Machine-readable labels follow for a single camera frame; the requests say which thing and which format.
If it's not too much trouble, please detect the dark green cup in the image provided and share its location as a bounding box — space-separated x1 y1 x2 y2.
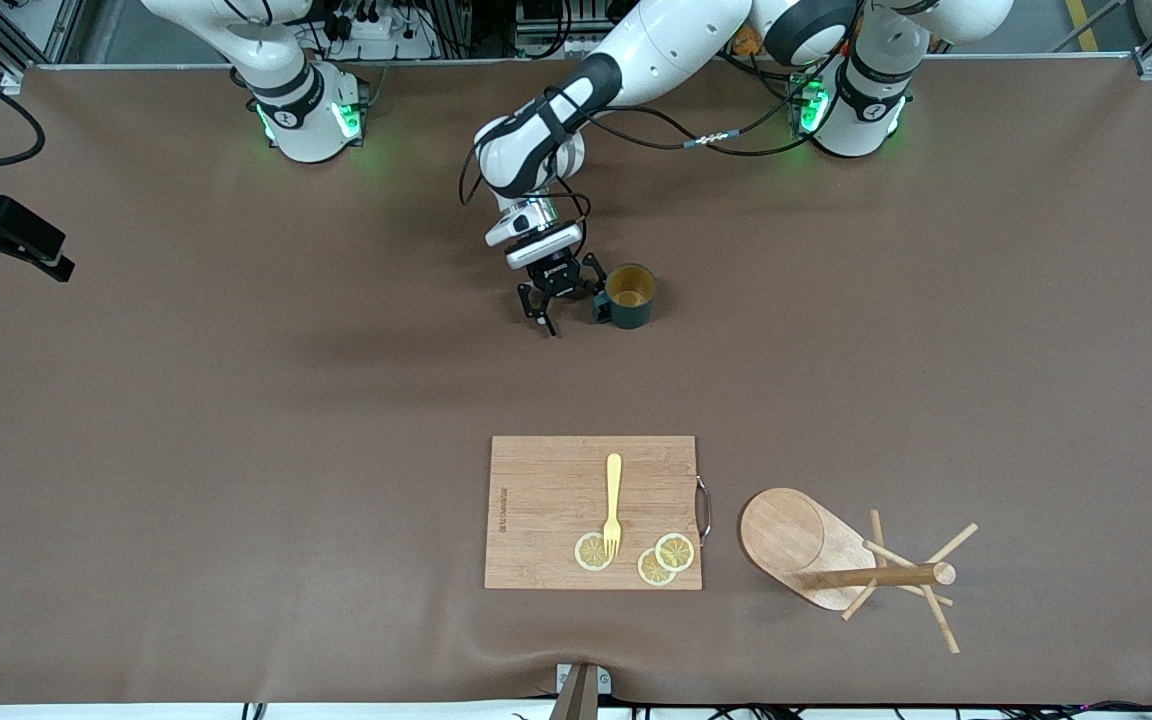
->
592 263 657 330

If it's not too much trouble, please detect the wooden cup rack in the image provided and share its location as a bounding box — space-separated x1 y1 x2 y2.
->
739 487 979 655

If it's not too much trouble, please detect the yellow plastic fork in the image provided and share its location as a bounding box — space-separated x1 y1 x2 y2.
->
602 453 624 561

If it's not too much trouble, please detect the wooden cutting board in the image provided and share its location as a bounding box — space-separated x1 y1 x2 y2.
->
484 435 712 591

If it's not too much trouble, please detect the grey socket strip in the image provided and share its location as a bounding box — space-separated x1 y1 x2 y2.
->
516 30 627 59

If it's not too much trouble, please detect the lemon slice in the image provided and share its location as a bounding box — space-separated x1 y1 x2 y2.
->
637 547 678 588
574 531 617 573
654 532 697 573

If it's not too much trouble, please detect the brown table mat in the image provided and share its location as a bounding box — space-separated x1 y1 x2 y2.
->
0 58 1152 707

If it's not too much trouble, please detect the white power strip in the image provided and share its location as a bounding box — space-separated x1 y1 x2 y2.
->
321 10 437 61

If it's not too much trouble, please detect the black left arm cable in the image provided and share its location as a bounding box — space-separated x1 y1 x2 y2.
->
459 40 852 263

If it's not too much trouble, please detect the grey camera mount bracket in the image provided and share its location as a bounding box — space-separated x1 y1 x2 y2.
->
548 662 613 720

